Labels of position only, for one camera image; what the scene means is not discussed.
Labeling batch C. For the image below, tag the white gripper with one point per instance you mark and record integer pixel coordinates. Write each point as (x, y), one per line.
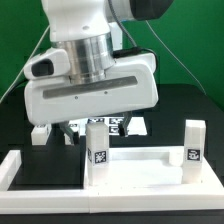
(129, 85)

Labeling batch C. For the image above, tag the white desk top tray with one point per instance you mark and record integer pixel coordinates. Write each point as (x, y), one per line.
(142, 167)

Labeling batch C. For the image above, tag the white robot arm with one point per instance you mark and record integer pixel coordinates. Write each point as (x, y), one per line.
(81, 75)

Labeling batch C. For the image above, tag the fiducial marker sheet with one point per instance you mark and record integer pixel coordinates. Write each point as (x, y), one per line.
(136, 126)

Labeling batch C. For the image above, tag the white U-shaped frame fence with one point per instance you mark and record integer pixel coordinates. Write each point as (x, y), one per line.
(206, 195)

